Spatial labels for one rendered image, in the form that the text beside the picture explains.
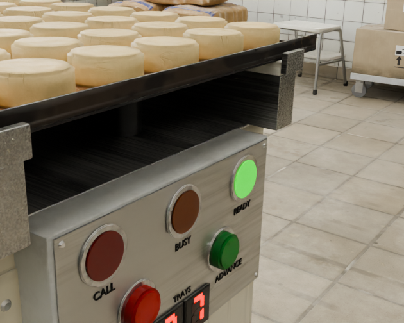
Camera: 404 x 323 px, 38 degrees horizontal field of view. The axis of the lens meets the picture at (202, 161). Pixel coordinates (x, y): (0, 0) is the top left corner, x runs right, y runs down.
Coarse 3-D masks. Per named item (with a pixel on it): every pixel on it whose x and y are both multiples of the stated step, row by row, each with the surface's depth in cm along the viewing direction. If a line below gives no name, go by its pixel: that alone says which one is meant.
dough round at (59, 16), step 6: (48, 12) 58; (54, 12) 58; (60, 12) 58; (66, 12) 58; (72, 12) 58; (78, 12) 58; (84, 12) 58; (42, 18) 56; (48, 18) 55; (54, 18) 55; (60, 18) 55; (66, 18) 55; (72, 18) 55; (78, 18) 56; (84, 18) 56
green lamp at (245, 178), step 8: (248, 160) 48; (240, 168) 47; (248, 168) 48; (256, 168) 49; (240, 176) 47; (248, 176) 48; (240, 184) 47; (248, 184) 48; (240, 192) 48; (248, 192) 49
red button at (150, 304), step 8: (144, 288) 39; (152, 288) 40; (136, 296) 39; (144, 296) 39; (152, 296) 40; (128, 304) 39; (136, 304) 39; (144, 304) 39; (152, 304) 40; (128, 312) 39; (136, 312) 38; (144, 312) 39; (152, 312) 40; (128, 320) 39; (136, 320) 39; (144, 320) 39; (152, 320) 40
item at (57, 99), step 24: (264, 48) 47; (288, 48) 50; (312, 48) 54; (168, 72) 38; (192, 72) 40; (216, 72) 42; (72, 96) 31; (96, 96) 33; (120, 96) 34; (144, 96) 36; (0, 120) 28; (24, 120) 29; (48, 120) 30
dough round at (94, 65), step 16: (80, 48) 40; (96, 48) 40; (112, 48) 40; (128, 48) 40; (80, 64) 37; (96, 64) 37; (112, 64) 37; (128, 64) 37; (80, 80) 38; (96, 80) 37; (112, 80) 37
